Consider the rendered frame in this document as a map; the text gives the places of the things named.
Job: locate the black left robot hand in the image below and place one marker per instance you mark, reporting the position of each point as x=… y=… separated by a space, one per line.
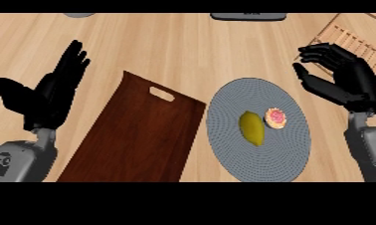
x=54 y=93

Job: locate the grey round object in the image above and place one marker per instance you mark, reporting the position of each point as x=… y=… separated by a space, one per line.
x=79 y=15

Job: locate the pale wooden tiered shelf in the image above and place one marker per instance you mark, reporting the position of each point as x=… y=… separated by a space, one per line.
x=346 y=38

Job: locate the yellow lemon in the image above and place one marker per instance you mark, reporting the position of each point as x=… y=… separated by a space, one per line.
x=251 y=128

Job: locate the grey oval placemat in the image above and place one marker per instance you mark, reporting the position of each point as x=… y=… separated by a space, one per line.
x=279 y=156

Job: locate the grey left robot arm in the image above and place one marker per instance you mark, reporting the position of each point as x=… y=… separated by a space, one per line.
x=27 y=157

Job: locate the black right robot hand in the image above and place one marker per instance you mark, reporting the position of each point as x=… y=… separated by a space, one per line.
x=346 y=76

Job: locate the dark brown wooden cutting board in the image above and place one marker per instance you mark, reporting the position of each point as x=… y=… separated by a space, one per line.
x=138 y=129

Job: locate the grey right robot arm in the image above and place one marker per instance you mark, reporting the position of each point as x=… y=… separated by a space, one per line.
x=363 y=146

